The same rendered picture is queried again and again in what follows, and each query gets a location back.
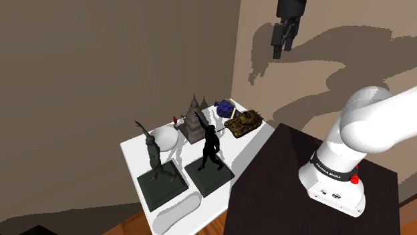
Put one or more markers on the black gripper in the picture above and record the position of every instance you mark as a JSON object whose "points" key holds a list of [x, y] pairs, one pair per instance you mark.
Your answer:
{"points": [[291, 8]]}

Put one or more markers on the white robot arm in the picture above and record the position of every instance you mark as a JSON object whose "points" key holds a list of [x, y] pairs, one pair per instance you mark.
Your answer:
{"points": [[335, 169]]}

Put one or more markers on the blue faceted ball yellow band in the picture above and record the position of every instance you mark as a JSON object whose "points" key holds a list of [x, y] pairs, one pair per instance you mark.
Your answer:
{"points": [[224, 109]]}

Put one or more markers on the olive toy tank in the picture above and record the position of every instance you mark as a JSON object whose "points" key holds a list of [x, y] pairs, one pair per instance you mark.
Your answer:
{"points": [[242, 123]]}

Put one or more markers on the white table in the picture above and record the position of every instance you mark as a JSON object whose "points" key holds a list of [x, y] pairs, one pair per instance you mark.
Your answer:
{"points": [[234, 146]]}

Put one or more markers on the grey temple model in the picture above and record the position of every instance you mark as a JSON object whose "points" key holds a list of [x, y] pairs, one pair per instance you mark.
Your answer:
{"points": [[192, 125]]}

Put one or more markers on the black figure statue on base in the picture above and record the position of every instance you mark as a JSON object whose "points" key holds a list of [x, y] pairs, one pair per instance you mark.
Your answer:
{"points": [[211, 146]]}

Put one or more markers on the small red figure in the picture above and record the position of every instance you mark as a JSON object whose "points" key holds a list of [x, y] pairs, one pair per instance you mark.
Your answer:
{"points": [[175, 122]]}

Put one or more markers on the white bowl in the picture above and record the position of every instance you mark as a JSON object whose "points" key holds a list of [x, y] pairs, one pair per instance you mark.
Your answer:
{"points": [[164, 138]]}

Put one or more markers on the dark robot stand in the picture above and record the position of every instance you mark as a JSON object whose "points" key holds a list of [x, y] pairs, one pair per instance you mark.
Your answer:
{"points": [[267, 195]]}

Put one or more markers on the grey figure statue on base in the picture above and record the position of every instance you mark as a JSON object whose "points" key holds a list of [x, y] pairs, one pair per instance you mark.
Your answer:
{"points": [[155, 156]]}

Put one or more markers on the white oblong dish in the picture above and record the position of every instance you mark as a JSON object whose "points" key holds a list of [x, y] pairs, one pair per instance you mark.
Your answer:
{"points": [[177, 213]]}

